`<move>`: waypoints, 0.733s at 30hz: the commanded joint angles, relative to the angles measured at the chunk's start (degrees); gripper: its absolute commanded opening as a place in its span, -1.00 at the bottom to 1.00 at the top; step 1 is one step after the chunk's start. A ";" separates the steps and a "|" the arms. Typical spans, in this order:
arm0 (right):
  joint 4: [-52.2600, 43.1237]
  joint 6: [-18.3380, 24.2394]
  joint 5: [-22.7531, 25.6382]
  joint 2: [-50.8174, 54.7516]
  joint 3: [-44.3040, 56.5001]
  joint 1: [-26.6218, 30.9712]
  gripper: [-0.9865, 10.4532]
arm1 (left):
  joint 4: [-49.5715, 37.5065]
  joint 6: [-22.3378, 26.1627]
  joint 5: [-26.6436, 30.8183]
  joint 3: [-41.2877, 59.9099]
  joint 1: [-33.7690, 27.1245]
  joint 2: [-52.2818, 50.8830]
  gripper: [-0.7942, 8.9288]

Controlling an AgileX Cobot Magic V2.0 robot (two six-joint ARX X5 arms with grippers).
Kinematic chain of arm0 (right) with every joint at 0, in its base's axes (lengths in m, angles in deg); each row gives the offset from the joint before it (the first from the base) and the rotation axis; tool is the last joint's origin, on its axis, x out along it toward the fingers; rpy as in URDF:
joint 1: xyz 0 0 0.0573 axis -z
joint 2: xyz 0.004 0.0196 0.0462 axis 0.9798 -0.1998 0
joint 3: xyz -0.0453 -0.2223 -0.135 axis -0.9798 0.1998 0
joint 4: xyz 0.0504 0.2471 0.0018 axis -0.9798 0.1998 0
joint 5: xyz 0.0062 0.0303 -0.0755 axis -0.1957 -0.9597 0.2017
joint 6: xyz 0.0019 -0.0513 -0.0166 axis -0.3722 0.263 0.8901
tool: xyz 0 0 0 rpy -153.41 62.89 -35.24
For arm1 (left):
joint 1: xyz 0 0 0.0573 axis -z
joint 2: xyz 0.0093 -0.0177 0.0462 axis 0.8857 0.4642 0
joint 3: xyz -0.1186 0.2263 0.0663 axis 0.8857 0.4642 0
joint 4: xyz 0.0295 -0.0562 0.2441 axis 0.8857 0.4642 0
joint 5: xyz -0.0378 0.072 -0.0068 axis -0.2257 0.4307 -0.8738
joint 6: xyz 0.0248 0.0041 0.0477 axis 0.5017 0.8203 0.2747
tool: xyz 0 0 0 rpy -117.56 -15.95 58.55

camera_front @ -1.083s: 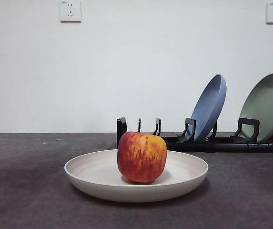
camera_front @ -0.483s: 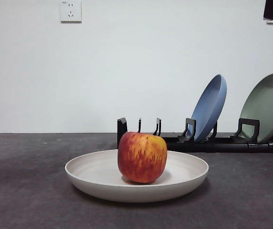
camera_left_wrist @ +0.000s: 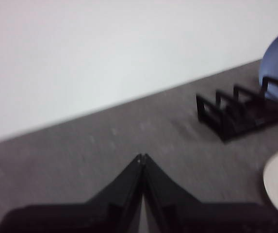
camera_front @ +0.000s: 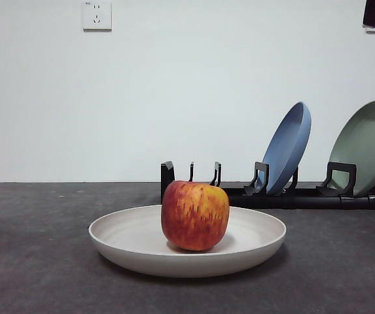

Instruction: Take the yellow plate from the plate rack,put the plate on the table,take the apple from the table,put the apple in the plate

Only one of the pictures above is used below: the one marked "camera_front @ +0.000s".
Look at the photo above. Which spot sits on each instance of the red yellow apple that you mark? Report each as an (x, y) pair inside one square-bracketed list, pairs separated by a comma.
[(193, 216)]

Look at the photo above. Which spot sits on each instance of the pale yellow plate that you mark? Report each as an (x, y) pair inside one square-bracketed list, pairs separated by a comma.
[(125, 238)]

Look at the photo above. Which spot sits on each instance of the black plate rack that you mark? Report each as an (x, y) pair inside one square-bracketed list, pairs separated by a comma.
[(272, 200)]

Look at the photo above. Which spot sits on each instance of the blue plate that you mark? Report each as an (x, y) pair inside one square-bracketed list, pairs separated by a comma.
[(288, 147)]

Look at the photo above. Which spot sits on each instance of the green plate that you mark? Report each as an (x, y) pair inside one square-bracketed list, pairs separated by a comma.
[(364, 147)]

